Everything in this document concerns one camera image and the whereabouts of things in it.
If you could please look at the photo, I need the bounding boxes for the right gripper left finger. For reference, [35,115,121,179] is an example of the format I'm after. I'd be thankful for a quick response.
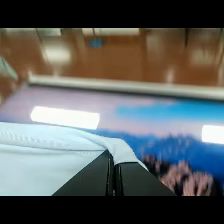
[52,149,115,197]

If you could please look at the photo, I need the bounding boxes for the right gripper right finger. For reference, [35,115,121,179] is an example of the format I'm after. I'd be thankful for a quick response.
[114,161,177,197]

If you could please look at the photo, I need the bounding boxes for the white garment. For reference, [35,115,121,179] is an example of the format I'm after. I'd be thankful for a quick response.
[0,121,149,197]

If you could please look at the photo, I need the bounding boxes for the silver frame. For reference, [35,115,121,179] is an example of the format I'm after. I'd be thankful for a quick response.
[27,74,224,102]

